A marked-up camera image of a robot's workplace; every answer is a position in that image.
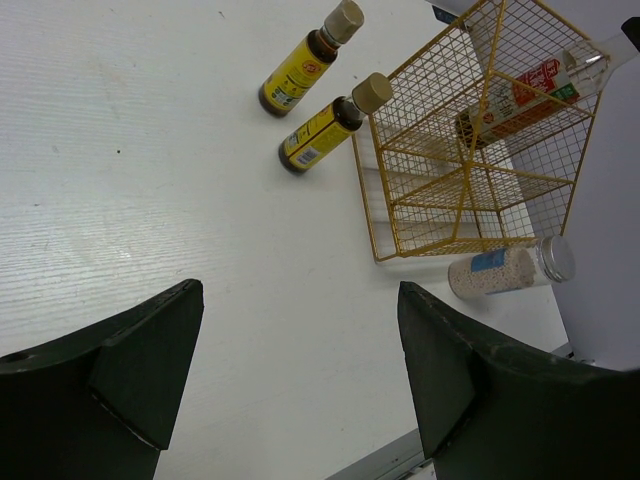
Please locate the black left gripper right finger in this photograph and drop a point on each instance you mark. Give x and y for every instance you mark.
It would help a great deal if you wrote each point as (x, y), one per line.
(491, 407)

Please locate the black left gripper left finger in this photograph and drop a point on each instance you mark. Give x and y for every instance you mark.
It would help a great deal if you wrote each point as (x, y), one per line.
(101, 402)

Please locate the white granule jar silver lid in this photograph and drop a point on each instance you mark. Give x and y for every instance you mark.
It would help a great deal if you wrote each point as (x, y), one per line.
(544, 261)

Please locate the dark sauce bottle red label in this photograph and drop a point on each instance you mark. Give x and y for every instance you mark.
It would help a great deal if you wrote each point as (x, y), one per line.
(511, 106)

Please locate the front small yellow-label bottle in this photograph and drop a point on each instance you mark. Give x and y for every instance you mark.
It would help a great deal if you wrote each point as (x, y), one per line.
(331, 126)

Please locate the small yellow-label bottle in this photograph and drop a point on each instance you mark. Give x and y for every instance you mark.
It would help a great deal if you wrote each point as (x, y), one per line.
(331, 126)
(287, 85)

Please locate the rear small yellow-label bottle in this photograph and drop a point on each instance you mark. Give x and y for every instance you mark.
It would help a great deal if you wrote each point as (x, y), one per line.
(287, 85)

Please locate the yellow wire rack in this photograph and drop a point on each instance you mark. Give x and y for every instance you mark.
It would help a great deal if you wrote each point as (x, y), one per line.
(424, 192)

